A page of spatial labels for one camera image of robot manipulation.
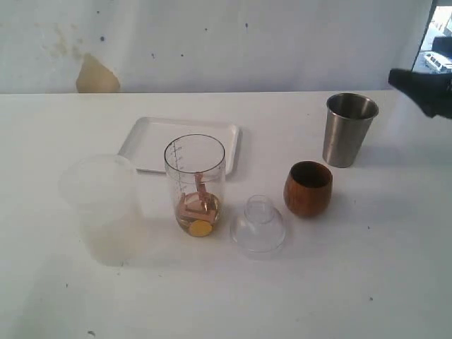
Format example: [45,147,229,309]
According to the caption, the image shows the wooden pieces and coins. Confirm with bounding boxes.
[175,172,221,237]

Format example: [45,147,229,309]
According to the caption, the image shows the silver metal tray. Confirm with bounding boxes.
[118,117,239,174]

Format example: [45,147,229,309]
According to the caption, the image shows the brown wooden cup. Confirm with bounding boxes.
[283,161,333,218]

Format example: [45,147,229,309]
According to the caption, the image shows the clear plastic shaker body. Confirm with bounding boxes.
[164,134,225,230]

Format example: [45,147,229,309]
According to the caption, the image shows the translucent plastic cup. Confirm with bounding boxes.
[58,155,147,266]

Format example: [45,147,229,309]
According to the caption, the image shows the stainless steel cup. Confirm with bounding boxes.
[323,93,379,168]

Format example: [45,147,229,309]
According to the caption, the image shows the clear plastic shaker lid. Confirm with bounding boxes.
[230,195,287,260]

